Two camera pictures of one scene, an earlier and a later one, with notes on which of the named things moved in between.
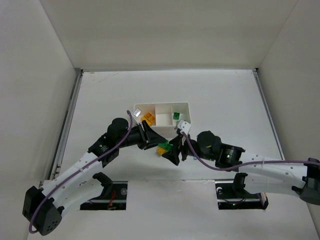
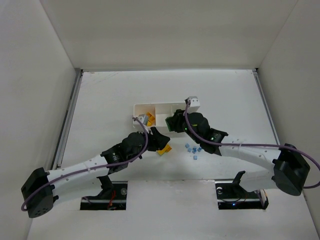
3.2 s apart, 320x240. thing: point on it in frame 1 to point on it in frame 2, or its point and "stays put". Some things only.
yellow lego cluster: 160,151 stays put
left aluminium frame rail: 66,125 stays put
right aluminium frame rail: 270,117 stays put
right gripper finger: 173,155 to 176,123
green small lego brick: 166,146 to 168,121
